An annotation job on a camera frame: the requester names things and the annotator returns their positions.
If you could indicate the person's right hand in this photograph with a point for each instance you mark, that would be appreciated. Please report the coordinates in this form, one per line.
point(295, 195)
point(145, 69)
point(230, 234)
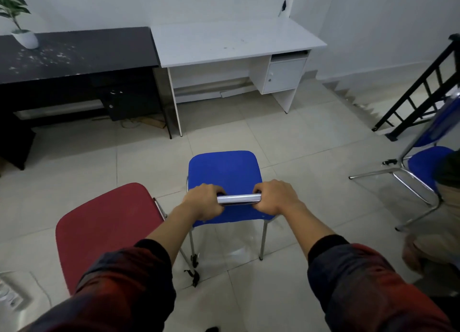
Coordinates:
point(276, 197)

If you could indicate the person's left hand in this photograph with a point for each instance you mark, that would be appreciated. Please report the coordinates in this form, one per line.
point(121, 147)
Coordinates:
point(201, 201)

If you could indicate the person's left fingers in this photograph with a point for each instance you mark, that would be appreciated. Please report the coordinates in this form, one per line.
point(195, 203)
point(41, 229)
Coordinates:
point(218, 191)

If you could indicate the person's right fingers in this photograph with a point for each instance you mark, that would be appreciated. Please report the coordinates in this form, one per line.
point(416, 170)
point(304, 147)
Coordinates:
point(259, 193)

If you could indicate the blue chair with chrome frame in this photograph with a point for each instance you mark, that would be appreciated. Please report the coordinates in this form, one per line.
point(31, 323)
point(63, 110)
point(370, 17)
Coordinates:
point(226, 181)

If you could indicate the person's left forearm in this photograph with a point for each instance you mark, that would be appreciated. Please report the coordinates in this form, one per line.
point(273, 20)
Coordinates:
point(125, 274)

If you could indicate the person's right forearm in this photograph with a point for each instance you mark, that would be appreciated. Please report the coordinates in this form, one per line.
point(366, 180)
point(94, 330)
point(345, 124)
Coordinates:
point(345, 270)

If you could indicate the red chair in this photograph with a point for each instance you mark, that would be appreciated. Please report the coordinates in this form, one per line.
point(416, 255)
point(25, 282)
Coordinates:
point(104, 227)

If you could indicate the white desk with cabinet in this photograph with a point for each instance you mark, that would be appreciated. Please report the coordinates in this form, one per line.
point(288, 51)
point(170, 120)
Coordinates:
point(233, 44)

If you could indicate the blue folding chair chrome legs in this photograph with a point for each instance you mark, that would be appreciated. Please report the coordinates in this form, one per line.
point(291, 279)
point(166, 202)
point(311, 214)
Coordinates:
point(427, 155)

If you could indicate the black stair railing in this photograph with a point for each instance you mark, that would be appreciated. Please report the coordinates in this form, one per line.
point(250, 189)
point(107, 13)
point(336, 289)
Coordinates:
point(420, 91)

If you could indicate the black desk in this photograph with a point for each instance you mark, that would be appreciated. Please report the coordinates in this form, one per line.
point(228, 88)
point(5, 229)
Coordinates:
point(72, 62)

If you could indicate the white power strip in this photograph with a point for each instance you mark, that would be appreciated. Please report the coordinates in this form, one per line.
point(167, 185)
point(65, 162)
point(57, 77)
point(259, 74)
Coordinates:
point(9, 294)

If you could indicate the potted plant in white pot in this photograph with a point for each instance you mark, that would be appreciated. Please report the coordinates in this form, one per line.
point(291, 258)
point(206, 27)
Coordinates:
point(16, 15)

